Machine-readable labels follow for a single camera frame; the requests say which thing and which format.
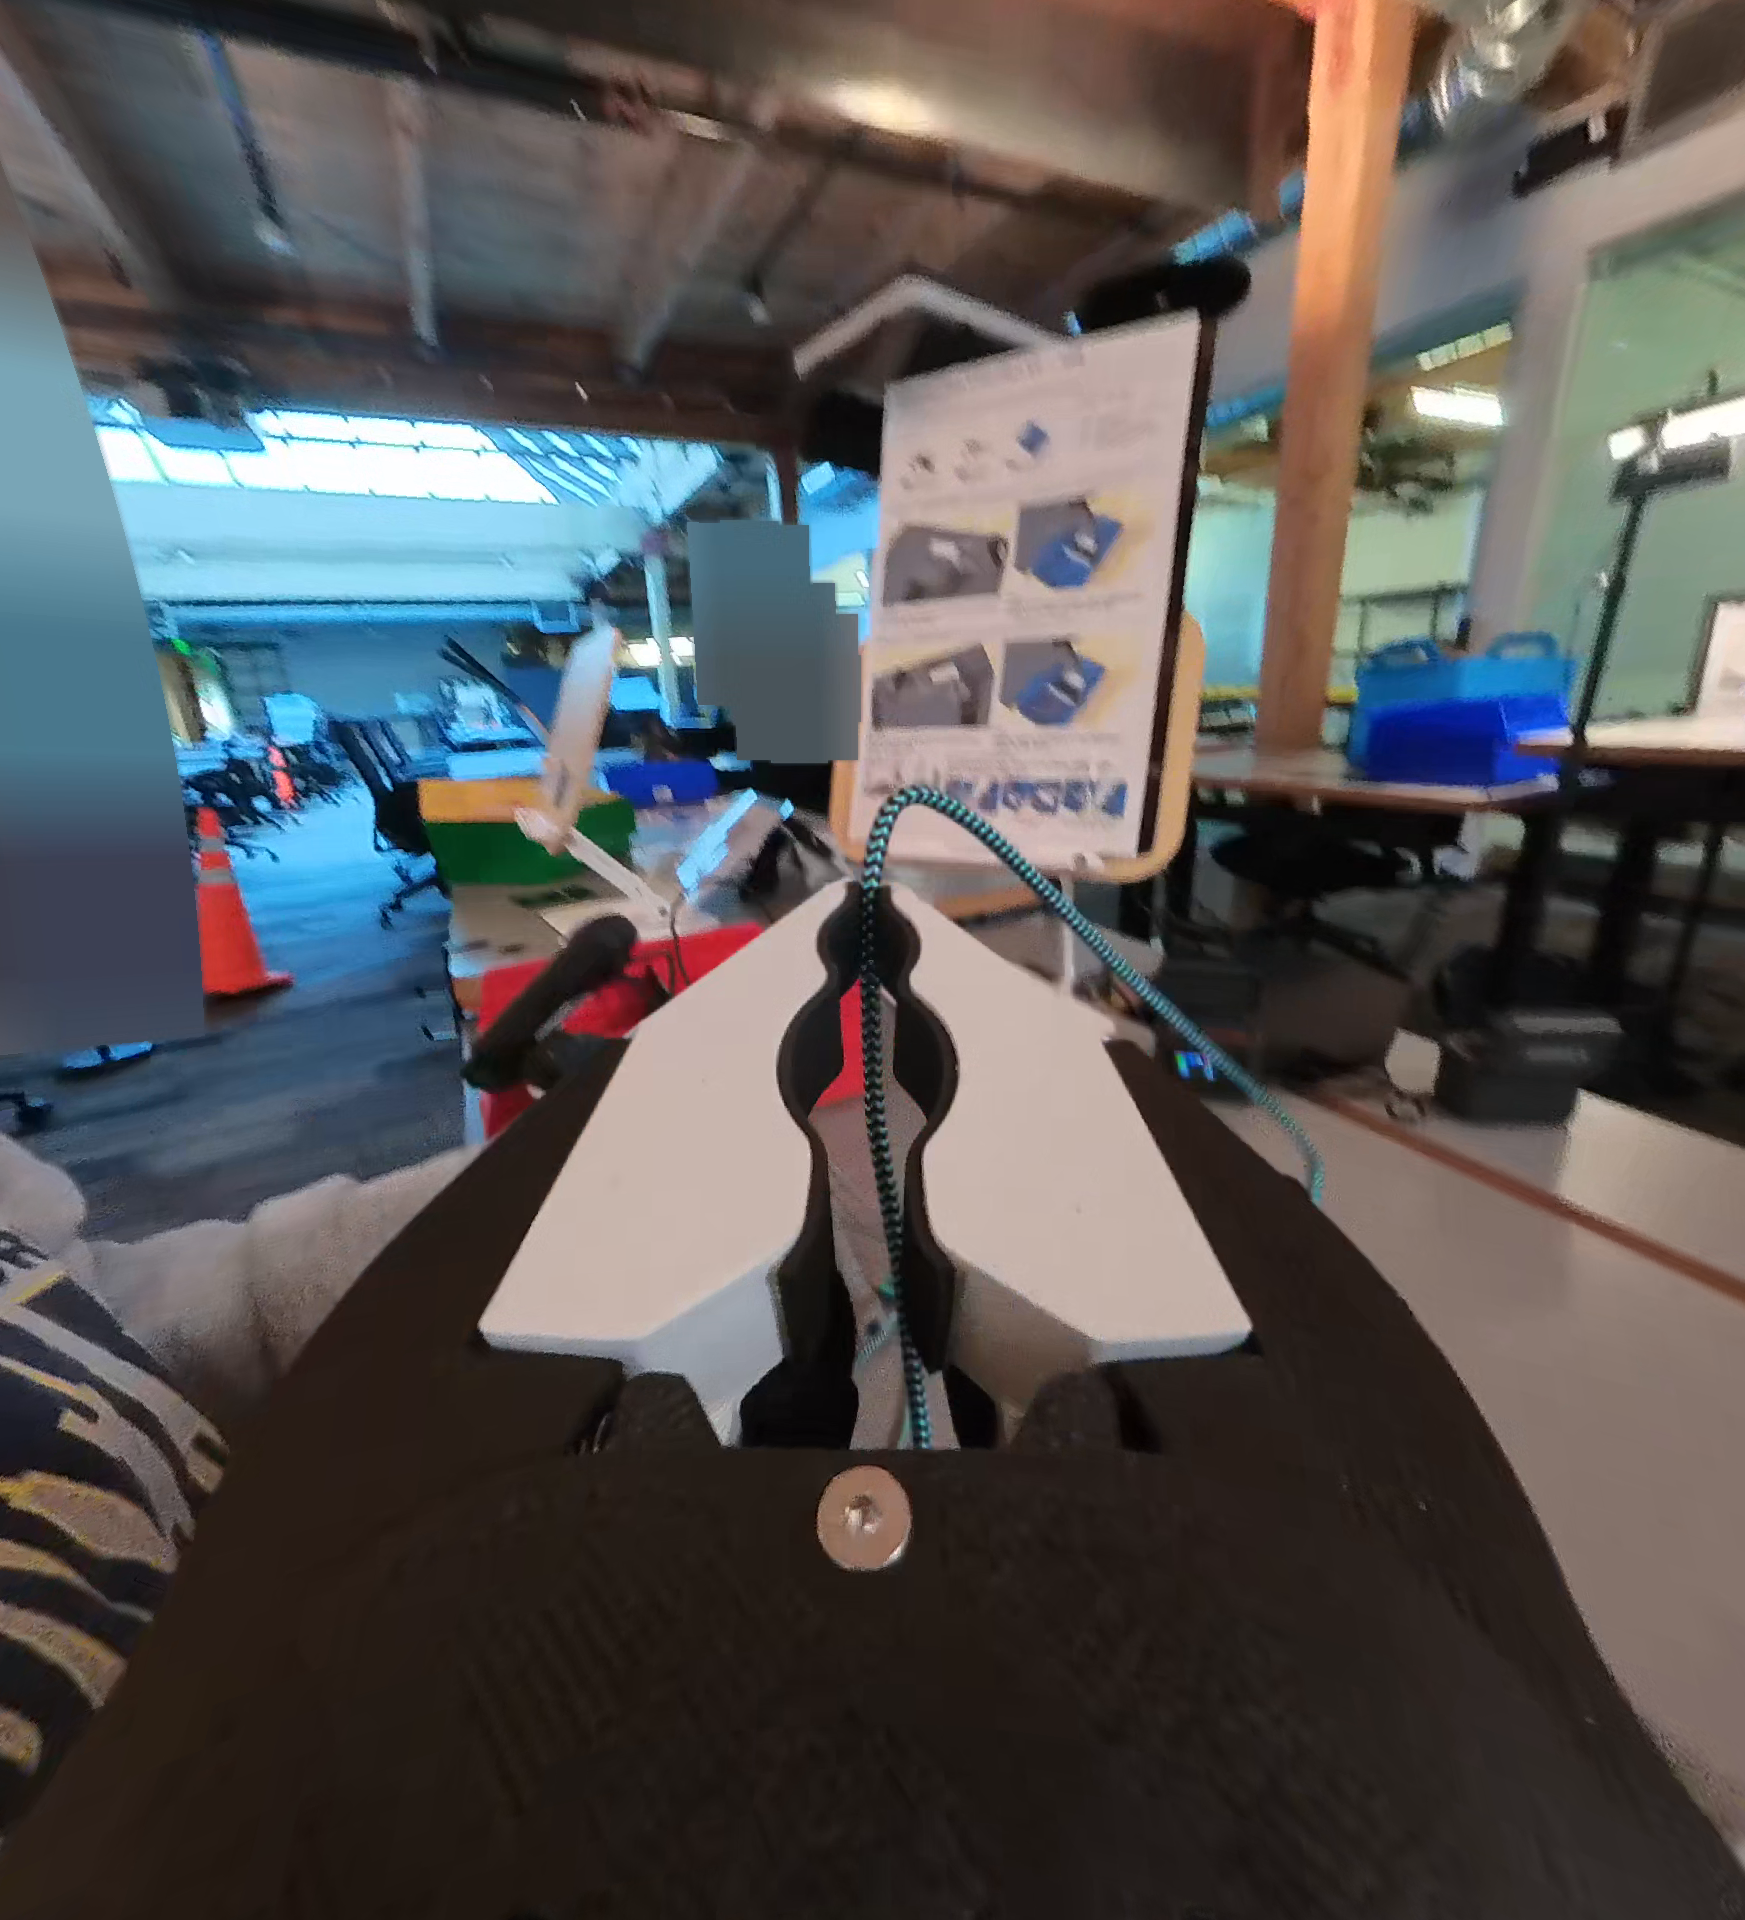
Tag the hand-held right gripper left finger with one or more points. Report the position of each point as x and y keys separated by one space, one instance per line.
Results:
x=662 y=1201

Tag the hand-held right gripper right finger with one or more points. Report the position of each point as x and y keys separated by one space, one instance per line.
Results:
x=1069 y=1201

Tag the small black screen device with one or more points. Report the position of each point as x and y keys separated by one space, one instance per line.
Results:
x=1199 y=1061

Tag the red plastic bin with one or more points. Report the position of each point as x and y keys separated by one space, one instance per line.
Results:
x=692 y=960

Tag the green and yellow box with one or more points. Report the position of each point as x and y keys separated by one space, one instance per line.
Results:
x=513 y=847

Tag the black office chair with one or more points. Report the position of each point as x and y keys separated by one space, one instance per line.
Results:
x=393 y=811

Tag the black floor box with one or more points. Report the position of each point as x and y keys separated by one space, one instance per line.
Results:
x=1525 y=1067

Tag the white articulated stand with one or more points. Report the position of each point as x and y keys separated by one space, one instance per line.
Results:
x=579 y=705

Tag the wooden-top desk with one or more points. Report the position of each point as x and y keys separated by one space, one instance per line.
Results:
x=1351 y=783

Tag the orange traffic cone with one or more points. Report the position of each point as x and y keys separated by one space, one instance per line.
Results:
x=223 y=928

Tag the blue plastic bin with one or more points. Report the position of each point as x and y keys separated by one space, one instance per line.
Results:
x=1458 y=727

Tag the person's printed grey sweatshirt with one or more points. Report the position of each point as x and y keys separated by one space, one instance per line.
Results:
x=17 y=1500

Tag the printed instruction poster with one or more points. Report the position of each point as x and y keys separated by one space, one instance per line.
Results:
x=1022 y=451

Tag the black light stand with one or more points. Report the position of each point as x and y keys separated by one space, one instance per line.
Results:
x=1616 y=600

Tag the wooden post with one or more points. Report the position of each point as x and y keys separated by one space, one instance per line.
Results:
x=1338 y=373

